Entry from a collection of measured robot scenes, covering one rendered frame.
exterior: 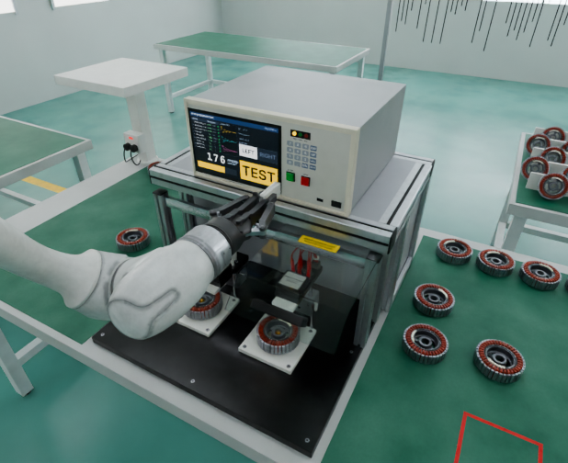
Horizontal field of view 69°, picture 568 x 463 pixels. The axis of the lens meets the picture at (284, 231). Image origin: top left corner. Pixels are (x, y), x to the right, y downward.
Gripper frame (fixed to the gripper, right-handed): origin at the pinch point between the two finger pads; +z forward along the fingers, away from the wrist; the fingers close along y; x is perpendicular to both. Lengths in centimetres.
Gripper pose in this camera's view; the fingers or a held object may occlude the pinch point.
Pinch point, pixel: (269, 195)
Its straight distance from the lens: 88.7
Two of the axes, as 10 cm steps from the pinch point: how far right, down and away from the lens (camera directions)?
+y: 8.8, 2.7, -3.9
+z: 4.7, -5.0, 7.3
